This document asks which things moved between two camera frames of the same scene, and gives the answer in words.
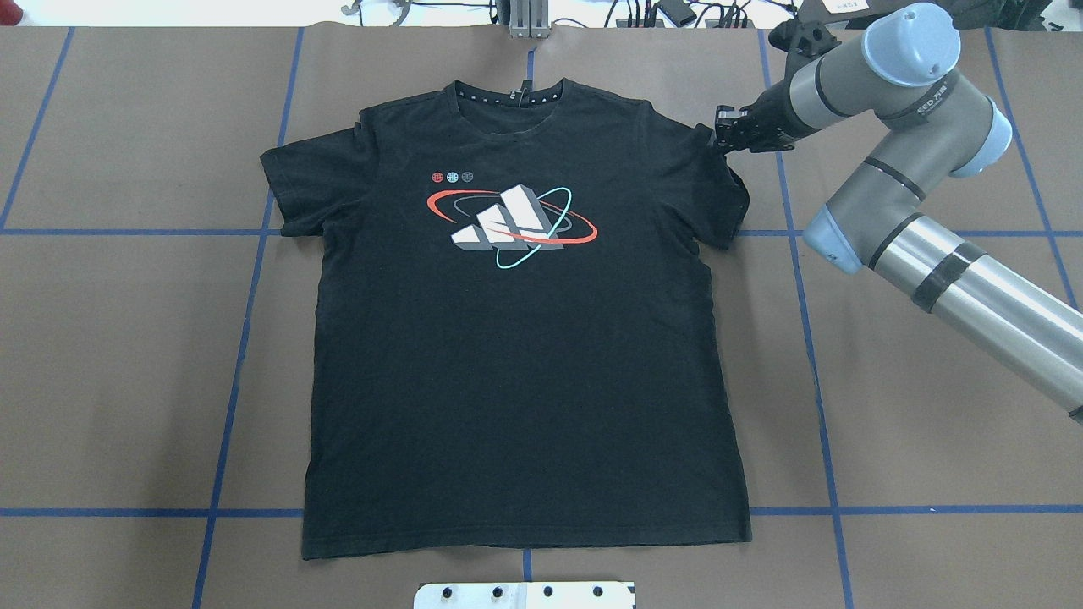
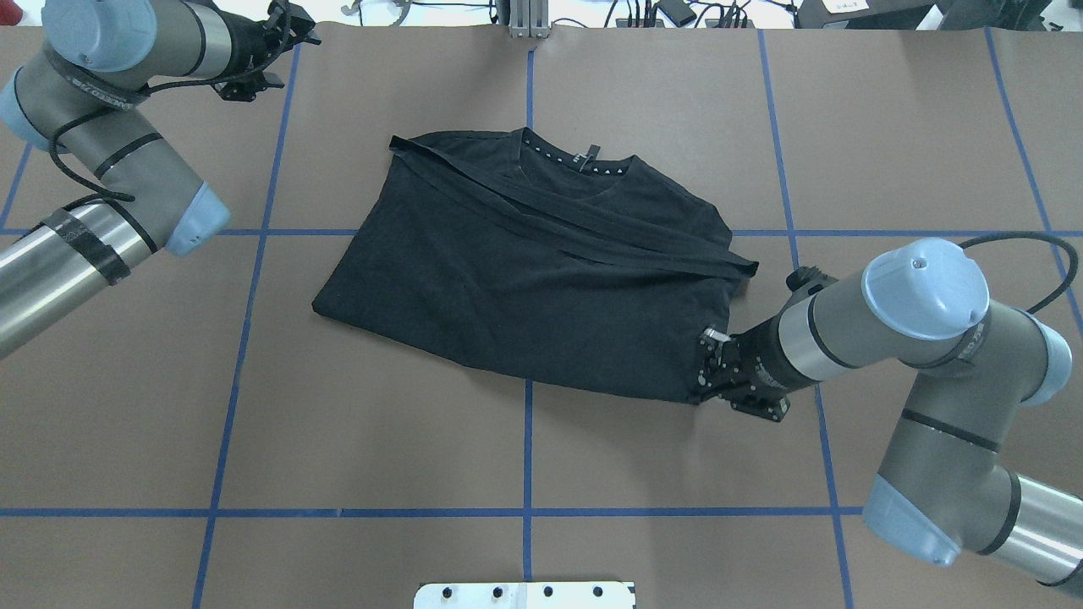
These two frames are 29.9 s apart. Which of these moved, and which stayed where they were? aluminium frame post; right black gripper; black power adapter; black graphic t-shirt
Moved: black graphic t-shirt; right black gripper
Stayed: aluminium frame post; black power adapter
